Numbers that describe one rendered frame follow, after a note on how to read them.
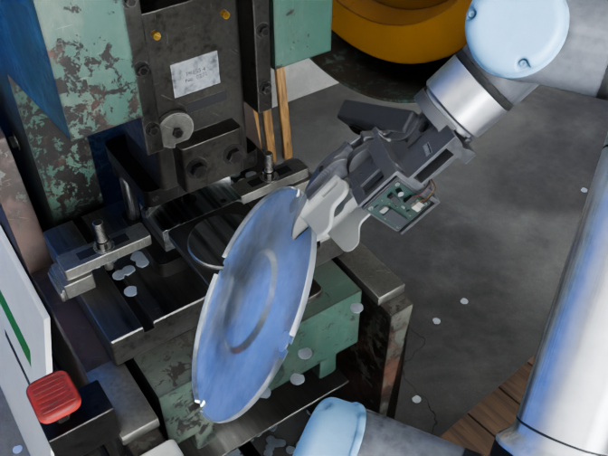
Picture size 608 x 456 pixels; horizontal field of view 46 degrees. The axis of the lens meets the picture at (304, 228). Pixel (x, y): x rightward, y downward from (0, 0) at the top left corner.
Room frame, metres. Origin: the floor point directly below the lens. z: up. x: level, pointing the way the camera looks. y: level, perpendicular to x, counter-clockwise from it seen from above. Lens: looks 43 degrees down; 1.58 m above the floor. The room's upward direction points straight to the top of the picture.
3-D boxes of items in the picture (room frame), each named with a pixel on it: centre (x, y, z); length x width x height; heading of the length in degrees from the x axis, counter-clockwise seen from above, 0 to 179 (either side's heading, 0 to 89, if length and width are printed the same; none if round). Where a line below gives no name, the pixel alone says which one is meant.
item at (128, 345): (0.93, 0.20, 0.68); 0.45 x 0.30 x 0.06; 124
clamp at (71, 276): (0.83, 0.34, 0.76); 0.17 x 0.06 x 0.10; 124
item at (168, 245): (0.93, 0.19, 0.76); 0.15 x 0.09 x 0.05; 124
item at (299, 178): (1.02, 0.06, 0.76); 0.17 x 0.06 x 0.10; 124
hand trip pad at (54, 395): (0.55, 0.34, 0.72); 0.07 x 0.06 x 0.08; 34
